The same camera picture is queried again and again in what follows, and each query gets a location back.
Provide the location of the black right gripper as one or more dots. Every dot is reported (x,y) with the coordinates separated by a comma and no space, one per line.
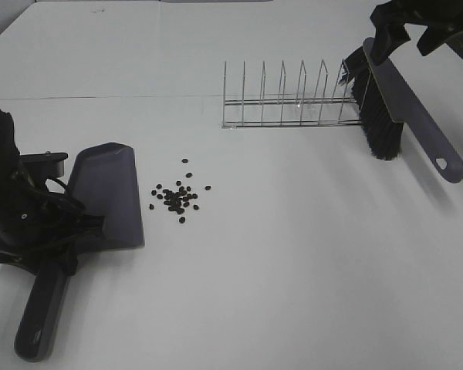
(443,21)

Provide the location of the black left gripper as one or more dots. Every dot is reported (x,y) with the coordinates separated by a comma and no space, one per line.
(38,225)

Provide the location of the purple plastic dustpan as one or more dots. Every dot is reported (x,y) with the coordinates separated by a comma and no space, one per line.
(104,180)

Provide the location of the pile of coffee beans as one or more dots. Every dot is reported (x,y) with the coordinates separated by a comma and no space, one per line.
(181,193)

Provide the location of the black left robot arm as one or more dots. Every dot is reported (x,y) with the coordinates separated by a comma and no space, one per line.
(11,167)

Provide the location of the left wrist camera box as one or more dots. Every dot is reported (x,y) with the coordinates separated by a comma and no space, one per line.
(44,166)

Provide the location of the chrome wire dish rack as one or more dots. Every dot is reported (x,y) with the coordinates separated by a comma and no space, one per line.
(257,97)

